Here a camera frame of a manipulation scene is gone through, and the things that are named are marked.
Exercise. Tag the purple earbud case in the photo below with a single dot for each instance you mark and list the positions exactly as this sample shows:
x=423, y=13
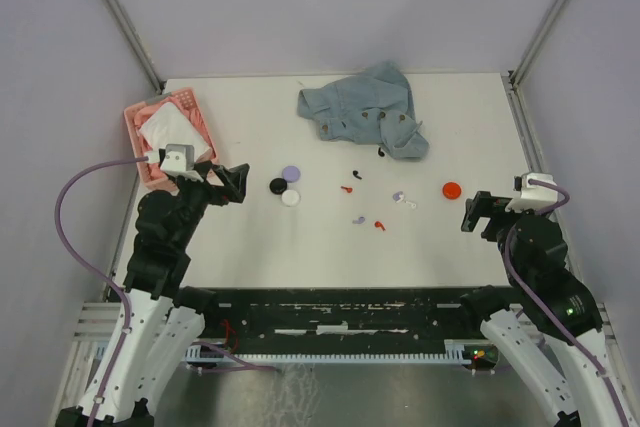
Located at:
x=291, y=174

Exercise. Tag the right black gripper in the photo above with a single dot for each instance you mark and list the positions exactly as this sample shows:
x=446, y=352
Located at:
x=484, y=204

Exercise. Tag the right aluminium frame post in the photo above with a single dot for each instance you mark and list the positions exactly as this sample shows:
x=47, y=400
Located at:
x=537, y=41

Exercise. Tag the pink plastic basket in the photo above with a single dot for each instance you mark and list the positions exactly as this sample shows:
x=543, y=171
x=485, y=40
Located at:
x=135, y=122

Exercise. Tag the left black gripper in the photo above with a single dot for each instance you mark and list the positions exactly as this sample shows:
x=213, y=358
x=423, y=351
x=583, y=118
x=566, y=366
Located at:
x=234, y=181

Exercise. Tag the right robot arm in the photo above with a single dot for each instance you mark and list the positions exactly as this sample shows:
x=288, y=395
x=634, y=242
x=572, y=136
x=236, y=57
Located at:
x=578, y=388

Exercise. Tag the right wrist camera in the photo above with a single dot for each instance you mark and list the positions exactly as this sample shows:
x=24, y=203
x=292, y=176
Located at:
x=530, y=196

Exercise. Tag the left aluminium frame post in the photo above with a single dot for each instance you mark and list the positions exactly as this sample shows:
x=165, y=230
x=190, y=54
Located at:
x=128, y=31

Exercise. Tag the blue denim jacket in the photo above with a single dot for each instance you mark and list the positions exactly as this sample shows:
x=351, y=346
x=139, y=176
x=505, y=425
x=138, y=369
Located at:
x=373, y=107

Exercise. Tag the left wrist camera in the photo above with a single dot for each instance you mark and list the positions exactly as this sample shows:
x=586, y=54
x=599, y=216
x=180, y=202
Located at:
x=178, y=158

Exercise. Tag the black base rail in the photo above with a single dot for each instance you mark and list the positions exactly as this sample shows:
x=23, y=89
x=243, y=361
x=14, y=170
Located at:
x=333, y=321

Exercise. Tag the white folded cloth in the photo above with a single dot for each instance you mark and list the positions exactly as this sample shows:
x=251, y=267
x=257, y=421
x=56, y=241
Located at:
x=170, y=123

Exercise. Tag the aluminium frame post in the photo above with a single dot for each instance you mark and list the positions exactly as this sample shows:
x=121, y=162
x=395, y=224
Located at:
x=537, y=41
x=128, y=31

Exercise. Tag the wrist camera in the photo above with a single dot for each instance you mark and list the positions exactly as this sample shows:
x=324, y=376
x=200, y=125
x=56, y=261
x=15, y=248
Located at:
x=178, y=158
x=530, y=196

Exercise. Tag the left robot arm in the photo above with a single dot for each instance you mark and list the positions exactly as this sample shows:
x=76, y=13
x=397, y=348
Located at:
x=159, y=318

